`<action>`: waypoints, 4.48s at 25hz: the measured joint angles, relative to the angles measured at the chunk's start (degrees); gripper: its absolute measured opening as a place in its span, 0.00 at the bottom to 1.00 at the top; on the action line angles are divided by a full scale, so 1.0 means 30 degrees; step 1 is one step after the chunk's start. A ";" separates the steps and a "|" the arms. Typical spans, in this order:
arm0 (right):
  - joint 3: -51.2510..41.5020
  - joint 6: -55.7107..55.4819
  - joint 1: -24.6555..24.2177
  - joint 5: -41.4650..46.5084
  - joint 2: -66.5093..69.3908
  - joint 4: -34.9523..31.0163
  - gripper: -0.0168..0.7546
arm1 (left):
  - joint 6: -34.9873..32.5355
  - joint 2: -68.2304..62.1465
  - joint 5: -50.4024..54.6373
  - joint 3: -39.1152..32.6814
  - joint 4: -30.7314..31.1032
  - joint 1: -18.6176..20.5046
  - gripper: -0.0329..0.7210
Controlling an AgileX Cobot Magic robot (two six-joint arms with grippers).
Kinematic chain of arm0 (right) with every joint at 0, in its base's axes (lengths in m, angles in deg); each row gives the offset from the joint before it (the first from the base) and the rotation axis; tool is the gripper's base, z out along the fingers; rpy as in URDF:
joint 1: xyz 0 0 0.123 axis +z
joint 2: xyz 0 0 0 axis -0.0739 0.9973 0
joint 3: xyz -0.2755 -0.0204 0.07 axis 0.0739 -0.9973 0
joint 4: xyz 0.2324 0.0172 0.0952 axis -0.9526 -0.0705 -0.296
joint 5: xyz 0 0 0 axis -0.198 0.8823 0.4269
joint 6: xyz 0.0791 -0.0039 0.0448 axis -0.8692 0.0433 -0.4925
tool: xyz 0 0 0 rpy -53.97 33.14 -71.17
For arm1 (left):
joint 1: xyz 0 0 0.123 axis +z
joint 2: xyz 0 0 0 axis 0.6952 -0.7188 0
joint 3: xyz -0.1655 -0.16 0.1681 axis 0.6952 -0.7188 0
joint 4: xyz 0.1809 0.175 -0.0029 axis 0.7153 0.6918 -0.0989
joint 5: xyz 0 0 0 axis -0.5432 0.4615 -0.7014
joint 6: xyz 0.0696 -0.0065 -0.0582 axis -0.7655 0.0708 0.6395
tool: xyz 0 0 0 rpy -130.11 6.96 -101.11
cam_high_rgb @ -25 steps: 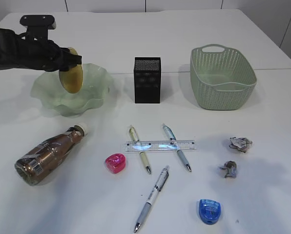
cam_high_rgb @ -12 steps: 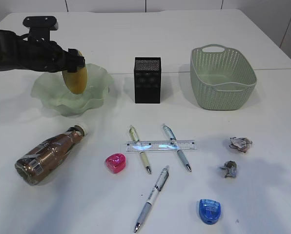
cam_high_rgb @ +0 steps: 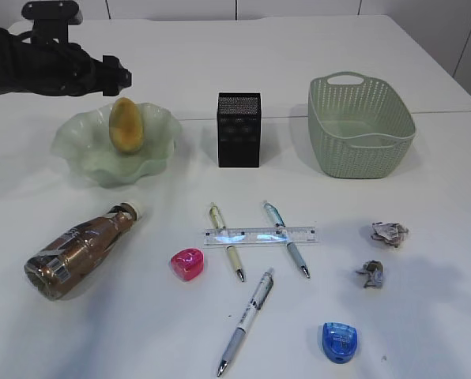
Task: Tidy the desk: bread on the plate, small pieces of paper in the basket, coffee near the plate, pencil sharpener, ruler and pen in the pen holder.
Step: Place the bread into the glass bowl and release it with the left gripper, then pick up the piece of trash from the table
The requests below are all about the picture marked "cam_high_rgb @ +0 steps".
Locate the yellow-green pen under ruler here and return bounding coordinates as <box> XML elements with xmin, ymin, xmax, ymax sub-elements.
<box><xmin>209</xmin><ymin>203</ymin><xmax>246</xmax><ymax>283</ymax></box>

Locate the green woven plastic basket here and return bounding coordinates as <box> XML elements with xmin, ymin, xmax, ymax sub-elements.
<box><xmin>308</xmin><ymin>72</ymin><xmax>416</xmax><ymax>179</ymax></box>

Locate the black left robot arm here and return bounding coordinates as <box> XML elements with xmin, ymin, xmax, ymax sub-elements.
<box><xmin>0</xmin><ymin>28</ymin><xmax>132</xmax><ymax>97</ymax></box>

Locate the blue pencil sharpener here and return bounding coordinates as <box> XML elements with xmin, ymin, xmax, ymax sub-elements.
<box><xmin>321</xmin><ymin>322</ymin><xmax>358</xmax><ymax>364</ymax></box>

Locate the brown plastic drink bottle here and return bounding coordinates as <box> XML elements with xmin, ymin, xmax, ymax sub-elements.
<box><xmin>24</xmin><ymin>201</ymin><xmax>143</xmax><ymax>301</ymax></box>

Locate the large paper ball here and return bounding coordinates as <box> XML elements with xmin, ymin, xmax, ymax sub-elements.
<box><xmin>371</xmin><ymin>222</ymin><xmax>409</xmax><ymax>248</ymax></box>

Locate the yellow bread roll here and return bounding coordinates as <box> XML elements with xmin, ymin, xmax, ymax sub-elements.
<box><xmin>108</xmin><ymin>97</ymin><xmax>144</xmax><ymax>155</ymax></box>

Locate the white blue-grip pen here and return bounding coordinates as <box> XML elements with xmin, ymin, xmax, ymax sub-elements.
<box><xmin>217</xmin><ymin>268</ymin><xmax>274</xmax><ymax>377</ymax></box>

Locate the clear plastic ruler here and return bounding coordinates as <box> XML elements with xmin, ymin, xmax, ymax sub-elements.
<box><xmin>202</xmin><ymin>227</ymin><xmax>319</xmax><ymax>246</ymax></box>

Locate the black mesh pen holder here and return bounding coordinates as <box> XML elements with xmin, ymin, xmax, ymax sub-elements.
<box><xmin>217</xmin><ymin>92</ymin><xmax>262</xmax><ymax>168</ymax></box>

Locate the green wavy glass plate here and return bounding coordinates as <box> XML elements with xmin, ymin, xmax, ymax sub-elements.
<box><xmin>51</xmin><ymin>103</ymin><xmax>182</xmax><ymax>187</ymax></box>

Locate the pink pencil sharpener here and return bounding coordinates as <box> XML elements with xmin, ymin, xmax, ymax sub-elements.
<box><xmin>170</xmin><ymin>248</ymin><xmax>204</xmax><ymax>282</ymax></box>

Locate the small paper ball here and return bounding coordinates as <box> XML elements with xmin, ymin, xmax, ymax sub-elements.
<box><xmin>355</xmin><ymin>260</ymin><xmax>384</xmax><ymax>288</ymax></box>

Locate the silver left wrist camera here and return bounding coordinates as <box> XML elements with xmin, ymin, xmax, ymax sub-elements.
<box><xmin>21</xmin><ymin>0</ymin><xmax>83</xmax><ymax>25</ymax></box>

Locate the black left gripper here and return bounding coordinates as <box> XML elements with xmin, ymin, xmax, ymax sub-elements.
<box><xmin>7</xmin><ymin>40</ymin><xmax>132</xmax><ymax>96</ymax></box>

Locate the blue-grey pen under ruler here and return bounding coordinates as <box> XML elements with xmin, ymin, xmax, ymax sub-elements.
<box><xmin>263</xmin><ymin>201</ymin><xmax>311</xmax><ymax>279</ymax></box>

